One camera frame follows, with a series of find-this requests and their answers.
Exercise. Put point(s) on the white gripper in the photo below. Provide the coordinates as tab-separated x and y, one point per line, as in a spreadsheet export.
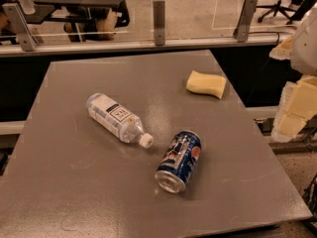
305	47

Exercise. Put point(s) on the clear plastic water bottle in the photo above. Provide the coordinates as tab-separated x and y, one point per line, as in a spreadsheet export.
118	120

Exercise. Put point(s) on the black office chair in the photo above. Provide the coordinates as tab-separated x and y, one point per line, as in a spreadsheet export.
292	10

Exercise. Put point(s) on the yellow sponge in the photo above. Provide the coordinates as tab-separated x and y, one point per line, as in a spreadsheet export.
203	83

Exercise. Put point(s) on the blue Pepsi soda can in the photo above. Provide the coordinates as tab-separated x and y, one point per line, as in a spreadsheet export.
178	163

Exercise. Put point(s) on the seated person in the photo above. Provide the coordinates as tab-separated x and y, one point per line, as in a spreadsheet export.
105	20

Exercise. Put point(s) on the black office desk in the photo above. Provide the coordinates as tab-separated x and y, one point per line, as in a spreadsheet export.
45	8

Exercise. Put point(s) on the right grey metal bracket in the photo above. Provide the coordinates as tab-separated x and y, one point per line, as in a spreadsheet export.
242	30

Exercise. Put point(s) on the grey metal bracket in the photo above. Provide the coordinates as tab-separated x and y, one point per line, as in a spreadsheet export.
27	42
159	22
242	30

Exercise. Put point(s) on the middle grey metal bracket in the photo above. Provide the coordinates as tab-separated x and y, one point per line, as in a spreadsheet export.
159	22

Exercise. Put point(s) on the left grey metal bracket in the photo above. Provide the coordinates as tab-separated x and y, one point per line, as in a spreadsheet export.
27	42

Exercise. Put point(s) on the grey metal rail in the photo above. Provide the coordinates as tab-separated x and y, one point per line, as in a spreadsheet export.
254	39

